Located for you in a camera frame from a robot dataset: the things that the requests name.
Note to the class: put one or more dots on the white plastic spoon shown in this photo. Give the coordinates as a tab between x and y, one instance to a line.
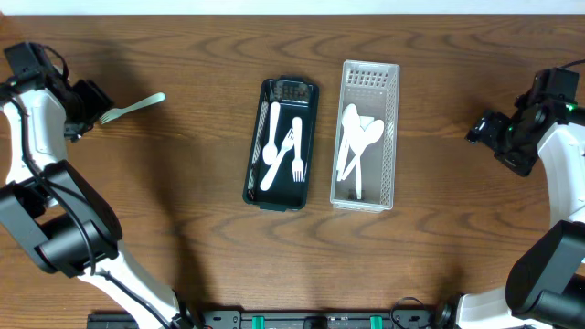
364	122
350	120
359	140

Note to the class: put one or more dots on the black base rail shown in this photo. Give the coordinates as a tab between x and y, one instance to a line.
400	315

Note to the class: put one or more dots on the white plastic basket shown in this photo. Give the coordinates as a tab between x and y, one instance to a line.
374	89

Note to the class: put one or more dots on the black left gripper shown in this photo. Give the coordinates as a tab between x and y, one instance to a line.
96	100

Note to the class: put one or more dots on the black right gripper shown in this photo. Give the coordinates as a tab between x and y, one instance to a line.
487	128

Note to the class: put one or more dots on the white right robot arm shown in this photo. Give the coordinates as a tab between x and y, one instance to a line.
543	289

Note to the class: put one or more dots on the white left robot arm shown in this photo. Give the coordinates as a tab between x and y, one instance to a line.
57	217

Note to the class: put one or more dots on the pale green plastic fork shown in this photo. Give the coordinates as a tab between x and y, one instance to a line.
116	113

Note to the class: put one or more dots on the white plastic fork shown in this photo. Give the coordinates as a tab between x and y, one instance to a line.
287	145
297	162
270	150

